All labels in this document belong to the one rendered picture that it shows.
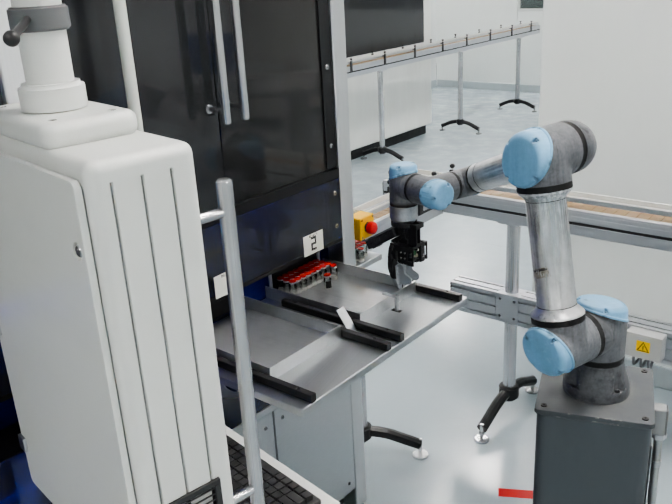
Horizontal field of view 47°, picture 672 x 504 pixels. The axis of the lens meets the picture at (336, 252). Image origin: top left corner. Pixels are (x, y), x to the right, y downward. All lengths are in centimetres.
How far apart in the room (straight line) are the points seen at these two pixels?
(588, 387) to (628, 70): 167
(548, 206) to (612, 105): 167
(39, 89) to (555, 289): 108
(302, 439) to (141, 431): 128
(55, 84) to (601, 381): 131
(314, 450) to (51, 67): 159
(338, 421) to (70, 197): 164
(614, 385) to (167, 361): 111
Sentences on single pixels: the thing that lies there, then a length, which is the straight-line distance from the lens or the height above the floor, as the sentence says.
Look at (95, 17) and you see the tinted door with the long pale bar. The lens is 170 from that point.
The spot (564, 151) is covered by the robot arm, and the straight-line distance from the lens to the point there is 167.
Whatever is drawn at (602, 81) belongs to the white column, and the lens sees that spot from 332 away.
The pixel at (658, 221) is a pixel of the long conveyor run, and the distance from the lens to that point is 271.
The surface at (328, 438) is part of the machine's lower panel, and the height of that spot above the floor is 36.
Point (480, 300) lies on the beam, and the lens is 310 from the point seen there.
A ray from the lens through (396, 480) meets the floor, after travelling 294.
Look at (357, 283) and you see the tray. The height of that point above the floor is 88.
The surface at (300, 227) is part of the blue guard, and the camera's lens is 217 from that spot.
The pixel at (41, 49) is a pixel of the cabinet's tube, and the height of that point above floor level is 168.
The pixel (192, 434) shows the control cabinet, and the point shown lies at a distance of 125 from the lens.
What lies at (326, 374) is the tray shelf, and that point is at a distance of 182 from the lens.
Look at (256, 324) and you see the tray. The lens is 208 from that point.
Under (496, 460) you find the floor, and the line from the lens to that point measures 306.
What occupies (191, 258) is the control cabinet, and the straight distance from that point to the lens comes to 114.
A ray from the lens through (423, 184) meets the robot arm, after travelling 196.
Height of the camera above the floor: 178
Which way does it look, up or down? 21 degrees down
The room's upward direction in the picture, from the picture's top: 3 degrees counter-clockwise
